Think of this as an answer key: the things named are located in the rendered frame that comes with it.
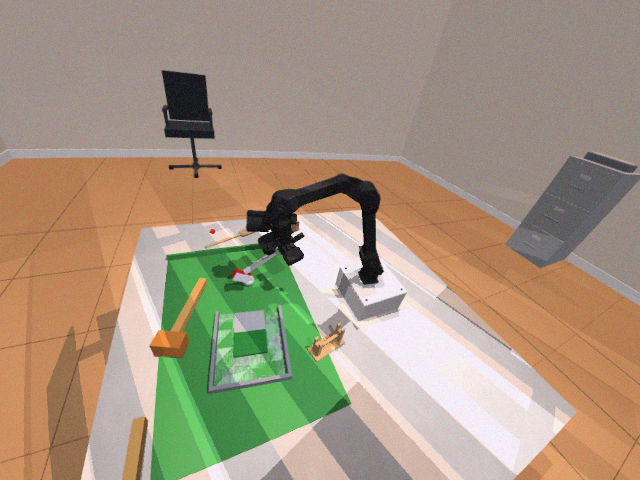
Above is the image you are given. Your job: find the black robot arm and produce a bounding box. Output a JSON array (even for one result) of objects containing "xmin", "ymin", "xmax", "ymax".
[{"xmin": 246, "ymin": 173, "xmax": 384, "ymax": 285}]

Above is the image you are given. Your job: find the dark grey rod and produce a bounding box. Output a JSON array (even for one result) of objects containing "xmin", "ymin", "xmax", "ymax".
[{"xmin": 232, "ymin": 232, "xmax": 305, "ymax": 283}]

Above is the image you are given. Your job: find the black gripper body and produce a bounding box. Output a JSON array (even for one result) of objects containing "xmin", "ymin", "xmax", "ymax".
[{"xmin": 267, "ymin": 224, "xmax": 304, "ymax": 266}]

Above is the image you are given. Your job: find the green flat mat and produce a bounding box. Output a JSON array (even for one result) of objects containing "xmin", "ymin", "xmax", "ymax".
[{"xmin": 150, "ymin": 249, "xmax": 351, "ymax": 480}]

